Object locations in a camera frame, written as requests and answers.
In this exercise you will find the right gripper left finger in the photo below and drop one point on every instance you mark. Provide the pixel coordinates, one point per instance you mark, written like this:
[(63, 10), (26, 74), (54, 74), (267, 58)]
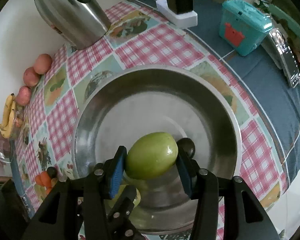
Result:
[(73, 204)]

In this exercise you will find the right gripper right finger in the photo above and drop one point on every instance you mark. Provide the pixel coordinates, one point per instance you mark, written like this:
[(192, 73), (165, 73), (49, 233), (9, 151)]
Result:
[(244, 216)]

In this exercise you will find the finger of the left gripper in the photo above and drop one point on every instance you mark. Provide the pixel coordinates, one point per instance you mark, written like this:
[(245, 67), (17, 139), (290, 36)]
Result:
[(119, 224)]

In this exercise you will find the dark round plum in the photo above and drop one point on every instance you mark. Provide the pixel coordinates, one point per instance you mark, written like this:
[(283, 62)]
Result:
[(52, 172)]

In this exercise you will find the dark heart-shaped plum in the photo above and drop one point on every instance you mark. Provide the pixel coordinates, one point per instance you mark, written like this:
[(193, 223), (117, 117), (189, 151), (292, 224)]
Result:
[(188, 146)]

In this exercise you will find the orange tangerine with stem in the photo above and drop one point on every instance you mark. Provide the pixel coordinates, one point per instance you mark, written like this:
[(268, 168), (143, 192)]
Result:
[(48, 190)]

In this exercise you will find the brown kiwi fruit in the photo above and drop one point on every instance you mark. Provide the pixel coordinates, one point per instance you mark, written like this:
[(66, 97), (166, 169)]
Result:
[(54, 181)]

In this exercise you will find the glass fruit bowl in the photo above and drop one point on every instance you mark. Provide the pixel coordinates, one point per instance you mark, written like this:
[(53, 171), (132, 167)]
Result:
[(18, 122)]

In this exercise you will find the yellow banana bunch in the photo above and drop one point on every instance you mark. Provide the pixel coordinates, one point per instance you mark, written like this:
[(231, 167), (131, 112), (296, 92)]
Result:
[(8, 116)]

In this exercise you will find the round stainless steel plate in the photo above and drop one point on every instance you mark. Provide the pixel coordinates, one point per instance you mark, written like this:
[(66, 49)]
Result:
[(156, 98)]

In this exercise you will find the red apple left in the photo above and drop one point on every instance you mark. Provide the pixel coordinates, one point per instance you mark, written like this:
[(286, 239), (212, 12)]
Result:
[(23, 96)]

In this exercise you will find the red apple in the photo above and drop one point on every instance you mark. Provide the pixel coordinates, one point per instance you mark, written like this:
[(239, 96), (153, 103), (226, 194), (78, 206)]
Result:
[(23, 96), (42, 64), (30, 77)]

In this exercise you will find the red apple middle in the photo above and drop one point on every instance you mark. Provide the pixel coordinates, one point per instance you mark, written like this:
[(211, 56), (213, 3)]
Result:
[(30, 77)]

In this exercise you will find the red apple right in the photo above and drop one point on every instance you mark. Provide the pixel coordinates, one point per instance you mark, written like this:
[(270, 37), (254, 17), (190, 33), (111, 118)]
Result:
[(42, 64)]

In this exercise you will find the silver remote device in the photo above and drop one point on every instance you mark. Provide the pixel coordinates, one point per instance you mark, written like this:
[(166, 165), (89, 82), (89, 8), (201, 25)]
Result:
[(280, 52)]

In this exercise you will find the teal plastic box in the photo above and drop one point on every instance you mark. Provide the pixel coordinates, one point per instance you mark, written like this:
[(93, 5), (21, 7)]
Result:
[(243, 26)]

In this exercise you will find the stainless steel thermos jug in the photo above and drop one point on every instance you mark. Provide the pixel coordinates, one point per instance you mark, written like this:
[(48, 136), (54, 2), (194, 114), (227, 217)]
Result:
[(81, 22)]

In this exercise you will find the white power strip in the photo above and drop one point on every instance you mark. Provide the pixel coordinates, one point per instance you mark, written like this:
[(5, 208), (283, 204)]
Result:
[(182, 21)]

